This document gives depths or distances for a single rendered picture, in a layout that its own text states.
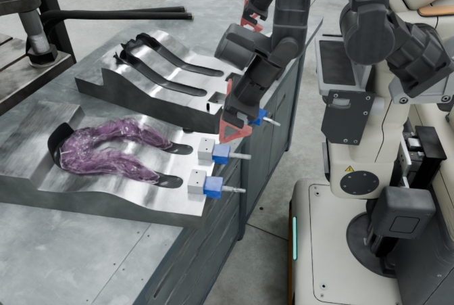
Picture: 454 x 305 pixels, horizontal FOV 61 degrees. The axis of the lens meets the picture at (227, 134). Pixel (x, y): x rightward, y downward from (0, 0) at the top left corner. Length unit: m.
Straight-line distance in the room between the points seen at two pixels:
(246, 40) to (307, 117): 1.78
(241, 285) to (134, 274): 0.91
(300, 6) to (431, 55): 0.23
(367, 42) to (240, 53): 0.21
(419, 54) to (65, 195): 0.77
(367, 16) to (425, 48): 0.13
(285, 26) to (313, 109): 1.87
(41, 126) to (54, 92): 0.32
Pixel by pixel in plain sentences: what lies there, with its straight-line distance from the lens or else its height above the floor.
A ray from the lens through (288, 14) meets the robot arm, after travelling 0.65.
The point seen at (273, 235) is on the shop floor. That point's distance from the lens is 1.85.
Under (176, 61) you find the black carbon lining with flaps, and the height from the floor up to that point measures 0.89.
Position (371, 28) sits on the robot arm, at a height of 1.27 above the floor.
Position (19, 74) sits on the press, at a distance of 1.55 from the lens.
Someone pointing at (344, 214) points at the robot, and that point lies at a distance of 1.62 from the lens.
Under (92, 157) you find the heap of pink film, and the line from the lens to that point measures 0.95.
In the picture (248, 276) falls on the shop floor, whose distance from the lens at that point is 1.74.
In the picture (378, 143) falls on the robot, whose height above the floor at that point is 0.88.
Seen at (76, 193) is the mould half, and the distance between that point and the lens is 0.92.
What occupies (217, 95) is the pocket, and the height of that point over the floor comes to 0.87.
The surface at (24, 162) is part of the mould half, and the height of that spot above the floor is 0.91.
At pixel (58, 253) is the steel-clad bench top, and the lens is 0.94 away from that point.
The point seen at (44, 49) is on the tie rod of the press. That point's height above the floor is 0.84.
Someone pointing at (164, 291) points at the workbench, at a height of 0.50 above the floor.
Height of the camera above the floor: 1.55
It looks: 43 degrees down
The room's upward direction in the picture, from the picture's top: straight up
